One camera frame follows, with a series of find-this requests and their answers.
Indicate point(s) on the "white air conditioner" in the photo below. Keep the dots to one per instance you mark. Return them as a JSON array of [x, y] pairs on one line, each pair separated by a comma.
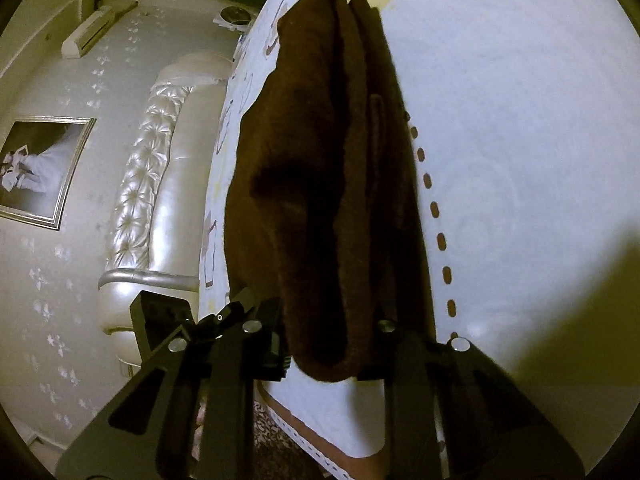
[[85, 35]]

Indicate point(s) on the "patterned rug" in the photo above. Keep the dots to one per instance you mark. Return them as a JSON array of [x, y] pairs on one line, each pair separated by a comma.
[[285, 445]]

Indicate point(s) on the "tufted cream headboard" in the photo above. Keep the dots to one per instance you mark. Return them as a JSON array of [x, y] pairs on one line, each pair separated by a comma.
[[165, 185]]

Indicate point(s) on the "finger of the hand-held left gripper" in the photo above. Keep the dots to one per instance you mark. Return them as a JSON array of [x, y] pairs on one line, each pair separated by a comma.
[[225, 312]]

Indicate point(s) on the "brown plaid garment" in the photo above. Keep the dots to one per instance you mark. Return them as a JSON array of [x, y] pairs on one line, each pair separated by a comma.
[[320, 185]]

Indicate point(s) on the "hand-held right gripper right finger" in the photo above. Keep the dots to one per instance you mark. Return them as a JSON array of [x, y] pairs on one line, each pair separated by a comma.
[[405, 360]]

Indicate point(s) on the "framed wall picture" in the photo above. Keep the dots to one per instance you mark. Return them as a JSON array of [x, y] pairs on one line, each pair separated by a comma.
[[40, 170]]

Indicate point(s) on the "small round lamp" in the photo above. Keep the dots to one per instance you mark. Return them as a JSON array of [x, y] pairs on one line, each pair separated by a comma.
[[232, 14]]

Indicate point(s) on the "printed white bed sheet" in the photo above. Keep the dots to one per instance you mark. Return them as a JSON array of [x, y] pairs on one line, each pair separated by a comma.
[[525, 135]]

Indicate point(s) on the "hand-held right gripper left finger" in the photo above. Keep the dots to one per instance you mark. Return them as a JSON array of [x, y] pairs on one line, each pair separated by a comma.
[[275, 340]]

